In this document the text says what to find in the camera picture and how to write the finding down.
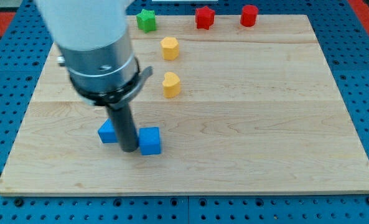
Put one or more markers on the red cylinder block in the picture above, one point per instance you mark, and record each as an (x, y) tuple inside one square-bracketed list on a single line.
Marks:
[(249, 14)]

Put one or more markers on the green star block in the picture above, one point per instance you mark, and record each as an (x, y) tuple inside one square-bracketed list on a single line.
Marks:
[(146, 20)]

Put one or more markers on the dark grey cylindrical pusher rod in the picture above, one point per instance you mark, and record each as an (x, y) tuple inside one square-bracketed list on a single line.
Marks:
[(124, 127)]

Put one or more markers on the blue cube block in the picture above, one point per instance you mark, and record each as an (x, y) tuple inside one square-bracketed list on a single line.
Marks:
[(149, 141)]

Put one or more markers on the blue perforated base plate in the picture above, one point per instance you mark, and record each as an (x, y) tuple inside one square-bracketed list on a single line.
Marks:
[(23, 50)]

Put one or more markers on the blue triangle block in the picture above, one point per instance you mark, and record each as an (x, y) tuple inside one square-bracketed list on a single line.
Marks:
[(106, 133)]

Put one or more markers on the yellow heart block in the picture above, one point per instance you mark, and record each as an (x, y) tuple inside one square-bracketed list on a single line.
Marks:
[(171, 85)]

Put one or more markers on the red star block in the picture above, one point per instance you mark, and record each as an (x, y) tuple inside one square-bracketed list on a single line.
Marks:
[(204, 17)]

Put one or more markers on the light wooden board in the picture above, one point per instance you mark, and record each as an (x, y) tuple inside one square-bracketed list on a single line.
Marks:
[(259, 113)]

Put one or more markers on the yellow hexagon block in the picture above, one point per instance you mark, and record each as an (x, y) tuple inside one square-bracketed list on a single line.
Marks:
[(170, 48)]

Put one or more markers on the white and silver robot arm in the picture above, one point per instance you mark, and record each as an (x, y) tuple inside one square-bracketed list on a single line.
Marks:
[(93, 37)]

